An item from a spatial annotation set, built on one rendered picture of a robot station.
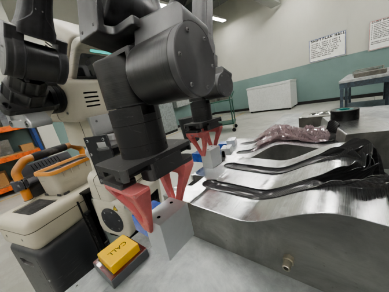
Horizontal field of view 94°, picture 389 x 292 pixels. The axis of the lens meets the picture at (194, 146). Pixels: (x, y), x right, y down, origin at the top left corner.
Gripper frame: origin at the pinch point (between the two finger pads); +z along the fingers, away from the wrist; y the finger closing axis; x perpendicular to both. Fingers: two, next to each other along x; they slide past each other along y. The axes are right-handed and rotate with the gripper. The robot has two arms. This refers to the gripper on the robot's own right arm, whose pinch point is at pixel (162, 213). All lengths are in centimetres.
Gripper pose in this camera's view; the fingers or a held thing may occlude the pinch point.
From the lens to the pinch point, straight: 27.1
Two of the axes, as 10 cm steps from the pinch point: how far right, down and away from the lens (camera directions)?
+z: 1.8, 9.5, 2.7
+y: 6.2, -3.2, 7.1
